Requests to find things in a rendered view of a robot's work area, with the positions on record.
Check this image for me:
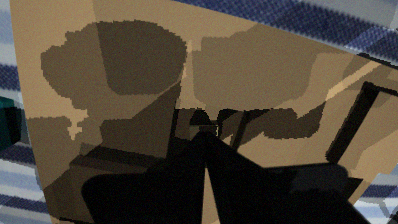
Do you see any tan wooden puzzle board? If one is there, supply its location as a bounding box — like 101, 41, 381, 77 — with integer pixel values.
9, 0, 398, 224

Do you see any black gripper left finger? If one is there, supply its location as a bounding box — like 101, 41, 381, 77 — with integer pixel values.
81, 132, 206, 224

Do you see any teal cube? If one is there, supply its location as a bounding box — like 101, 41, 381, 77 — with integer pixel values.
0, 96, 21, 152

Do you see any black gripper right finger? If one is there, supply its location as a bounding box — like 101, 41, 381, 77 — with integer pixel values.
204, 131, 349, 224

